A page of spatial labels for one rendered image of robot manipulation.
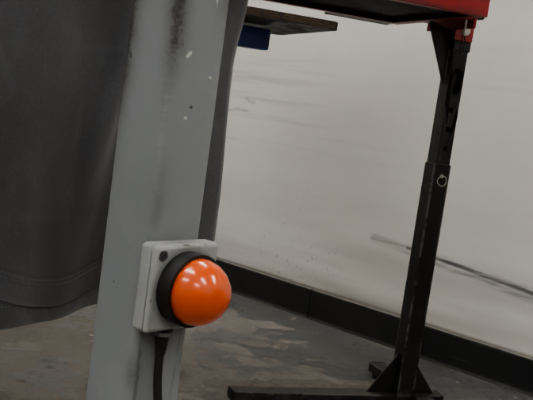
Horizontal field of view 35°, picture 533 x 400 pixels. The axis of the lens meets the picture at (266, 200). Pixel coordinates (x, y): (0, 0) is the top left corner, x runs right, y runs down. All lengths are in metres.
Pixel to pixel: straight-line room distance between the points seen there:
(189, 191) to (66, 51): 0.32
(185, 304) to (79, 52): 0.38
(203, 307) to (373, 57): 2.56
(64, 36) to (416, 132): 2.18
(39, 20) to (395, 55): 2.27
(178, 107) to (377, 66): 2.52
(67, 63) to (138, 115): 0.30
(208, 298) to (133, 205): 0.07
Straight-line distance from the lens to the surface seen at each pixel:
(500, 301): 2.74
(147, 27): 0.49
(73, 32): 0.79
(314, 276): 3.11
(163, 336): 0.49
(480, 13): 2.05
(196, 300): 0.46
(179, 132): 0.48
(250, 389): 2.20
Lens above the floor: 0.76
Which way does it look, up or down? 7 degrees down
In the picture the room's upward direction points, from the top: 8 degrees clockwise
